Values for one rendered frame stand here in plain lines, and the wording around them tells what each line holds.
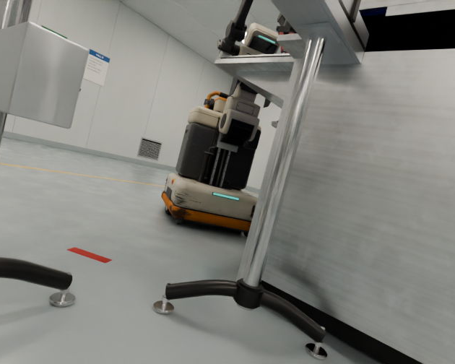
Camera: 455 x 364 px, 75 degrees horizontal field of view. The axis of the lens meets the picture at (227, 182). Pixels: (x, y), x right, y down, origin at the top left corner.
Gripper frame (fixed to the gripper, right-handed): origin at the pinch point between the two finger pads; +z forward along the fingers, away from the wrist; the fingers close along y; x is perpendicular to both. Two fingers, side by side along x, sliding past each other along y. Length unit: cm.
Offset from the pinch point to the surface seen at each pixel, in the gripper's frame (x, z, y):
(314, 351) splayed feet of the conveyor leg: -37, 98, 43
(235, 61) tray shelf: -13.4, 11.8, -14.9
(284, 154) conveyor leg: -47, 49, 24
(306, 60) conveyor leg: -47, 24, 23
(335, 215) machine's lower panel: -28, 62, 39
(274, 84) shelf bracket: -9.0, 17.7, 2.8
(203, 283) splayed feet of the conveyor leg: -50, 88, 12
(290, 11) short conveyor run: -54, 15, 18
